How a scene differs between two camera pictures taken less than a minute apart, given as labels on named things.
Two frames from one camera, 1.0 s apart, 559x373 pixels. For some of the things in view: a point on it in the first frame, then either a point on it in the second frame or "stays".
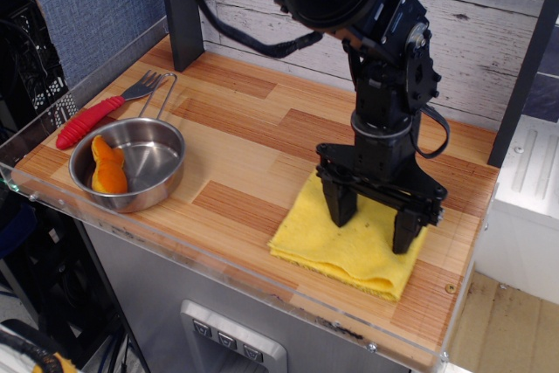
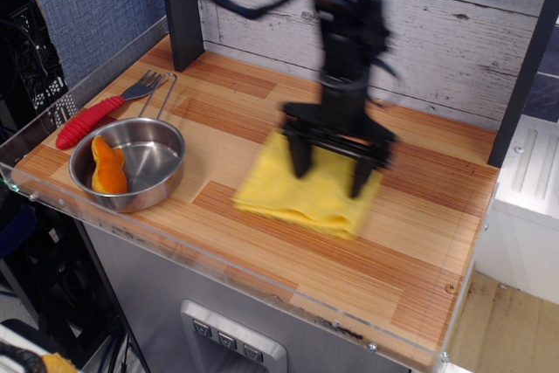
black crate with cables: (34, 96) stays
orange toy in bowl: (108, 176) stays
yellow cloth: (361, 250) -> (322, 197)
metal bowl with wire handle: (154, 157) stays
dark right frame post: (527, 61) stays
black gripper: (383, 158) -> (340, 122)
